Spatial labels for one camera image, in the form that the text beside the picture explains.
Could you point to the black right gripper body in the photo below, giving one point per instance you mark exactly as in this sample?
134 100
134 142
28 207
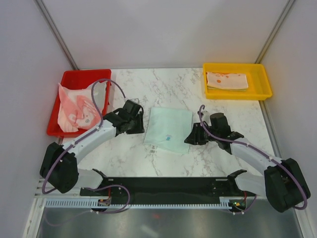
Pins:
210 129

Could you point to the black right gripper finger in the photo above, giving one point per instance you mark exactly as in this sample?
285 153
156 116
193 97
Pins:
196 132
201 140

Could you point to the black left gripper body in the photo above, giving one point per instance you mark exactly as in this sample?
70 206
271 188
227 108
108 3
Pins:
133 120

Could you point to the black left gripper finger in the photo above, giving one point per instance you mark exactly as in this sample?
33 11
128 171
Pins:
139 123
133 130

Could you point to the mint green towel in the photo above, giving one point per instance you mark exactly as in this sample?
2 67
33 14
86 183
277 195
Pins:
168 128

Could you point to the orange fox towel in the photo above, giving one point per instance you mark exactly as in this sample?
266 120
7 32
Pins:
227 81

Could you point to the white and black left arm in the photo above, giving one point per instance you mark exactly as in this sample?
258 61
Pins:
60 164

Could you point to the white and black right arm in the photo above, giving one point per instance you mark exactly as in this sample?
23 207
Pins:
265 164

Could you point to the white towel label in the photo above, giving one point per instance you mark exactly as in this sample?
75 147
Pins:
153 149

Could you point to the pink patterned towel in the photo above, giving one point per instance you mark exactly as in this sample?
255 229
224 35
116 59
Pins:
78 107

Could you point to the yellow plastic bin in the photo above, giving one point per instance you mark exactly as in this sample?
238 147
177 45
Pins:
259 87

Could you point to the red plastic bin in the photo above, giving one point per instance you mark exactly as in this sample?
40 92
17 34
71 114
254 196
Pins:
74 80

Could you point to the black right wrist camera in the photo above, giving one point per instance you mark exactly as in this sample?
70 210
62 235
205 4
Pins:
219 123

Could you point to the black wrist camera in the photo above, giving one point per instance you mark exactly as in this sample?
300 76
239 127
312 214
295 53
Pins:
219 123
133 108

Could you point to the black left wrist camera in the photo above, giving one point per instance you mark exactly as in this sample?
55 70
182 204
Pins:
133 108

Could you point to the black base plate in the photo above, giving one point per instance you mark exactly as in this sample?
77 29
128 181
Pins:
175 189

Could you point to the right corner aluminium post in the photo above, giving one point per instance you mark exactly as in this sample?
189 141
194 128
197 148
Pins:
275 30

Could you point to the corner aluminium post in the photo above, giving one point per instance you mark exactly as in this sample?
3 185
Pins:
275 30
56 33

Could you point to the white slotted cable duct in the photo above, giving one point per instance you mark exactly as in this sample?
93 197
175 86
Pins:
100 202

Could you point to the aluminium frame rail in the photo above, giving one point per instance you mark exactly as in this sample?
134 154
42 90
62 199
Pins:
269 186

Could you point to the left corner aluminium post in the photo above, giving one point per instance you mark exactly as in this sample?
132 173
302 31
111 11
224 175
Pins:
56 33

